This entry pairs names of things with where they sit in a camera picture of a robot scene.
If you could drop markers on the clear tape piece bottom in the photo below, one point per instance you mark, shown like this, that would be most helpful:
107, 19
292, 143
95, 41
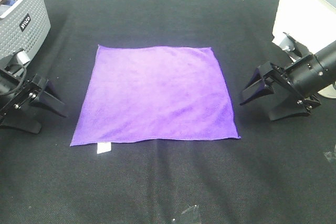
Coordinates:
191, 215

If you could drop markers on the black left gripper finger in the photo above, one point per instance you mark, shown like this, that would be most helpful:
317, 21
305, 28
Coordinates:
45, 96
21, 123

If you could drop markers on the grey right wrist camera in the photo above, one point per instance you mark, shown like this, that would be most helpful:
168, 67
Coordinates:
293, 48

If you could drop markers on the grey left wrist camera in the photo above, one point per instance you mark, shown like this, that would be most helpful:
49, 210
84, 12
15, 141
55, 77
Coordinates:
18, 57

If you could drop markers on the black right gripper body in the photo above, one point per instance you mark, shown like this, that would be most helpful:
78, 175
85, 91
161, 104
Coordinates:
303, 75

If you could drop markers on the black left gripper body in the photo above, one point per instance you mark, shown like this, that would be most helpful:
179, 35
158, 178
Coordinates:
15, 91

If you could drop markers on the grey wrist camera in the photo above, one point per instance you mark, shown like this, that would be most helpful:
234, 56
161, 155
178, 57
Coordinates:
18, 57
293, 48

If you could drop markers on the dark items inside basket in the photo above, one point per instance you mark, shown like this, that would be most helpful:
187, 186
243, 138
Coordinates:
7, 2

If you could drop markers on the white plastic bin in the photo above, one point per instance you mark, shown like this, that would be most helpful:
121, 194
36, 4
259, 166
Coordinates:
312, 23

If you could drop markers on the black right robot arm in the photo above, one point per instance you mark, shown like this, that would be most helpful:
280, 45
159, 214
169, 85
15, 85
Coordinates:
326, 58

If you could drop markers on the black table cloth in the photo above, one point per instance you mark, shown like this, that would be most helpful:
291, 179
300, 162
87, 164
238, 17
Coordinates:
275, 173

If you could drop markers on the purple microfiber towel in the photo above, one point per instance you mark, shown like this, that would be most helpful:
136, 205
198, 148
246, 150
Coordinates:
161, 92

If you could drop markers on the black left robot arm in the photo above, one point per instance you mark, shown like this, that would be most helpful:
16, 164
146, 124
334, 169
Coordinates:
18, 93

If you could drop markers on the clear tape piece right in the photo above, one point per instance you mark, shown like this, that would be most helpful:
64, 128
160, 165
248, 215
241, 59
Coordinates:
331, 155

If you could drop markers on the clear tape piece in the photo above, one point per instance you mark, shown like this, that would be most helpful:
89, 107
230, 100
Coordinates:
191, 215
331, 155

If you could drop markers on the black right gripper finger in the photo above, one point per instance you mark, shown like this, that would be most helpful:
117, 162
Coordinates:
292, 106
258, 86

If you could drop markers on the grey perforated plastic basket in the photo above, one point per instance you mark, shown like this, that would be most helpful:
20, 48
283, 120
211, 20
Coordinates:
24, 25

